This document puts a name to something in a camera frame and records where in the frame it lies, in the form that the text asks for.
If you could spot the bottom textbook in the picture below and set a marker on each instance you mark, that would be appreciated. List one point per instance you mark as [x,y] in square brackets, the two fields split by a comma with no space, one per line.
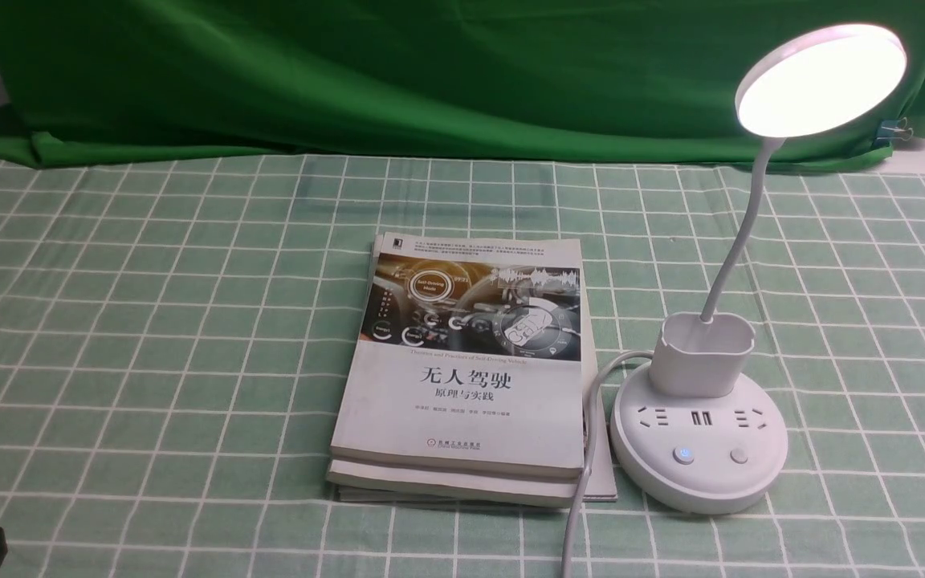
[359,482]

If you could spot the green backdrop cloth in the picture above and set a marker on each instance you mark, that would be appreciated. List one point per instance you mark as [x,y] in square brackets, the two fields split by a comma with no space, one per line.
[113,82]

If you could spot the blue binder clip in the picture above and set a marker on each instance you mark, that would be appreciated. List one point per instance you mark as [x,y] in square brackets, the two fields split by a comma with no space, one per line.
[890,131]

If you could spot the white desk lamp with sockets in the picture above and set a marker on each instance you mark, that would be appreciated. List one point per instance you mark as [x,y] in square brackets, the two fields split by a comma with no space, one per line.
[689,427]

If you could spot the top self-driving textbook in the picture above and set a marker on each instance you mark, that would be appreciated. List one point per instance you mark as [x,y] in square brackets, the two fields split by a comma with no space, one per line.
[468,358]

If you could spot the green checkered tablecloth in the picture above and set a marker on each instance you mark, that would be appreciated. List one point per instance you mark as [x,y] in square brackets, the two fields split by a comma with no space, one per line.
[174,339]

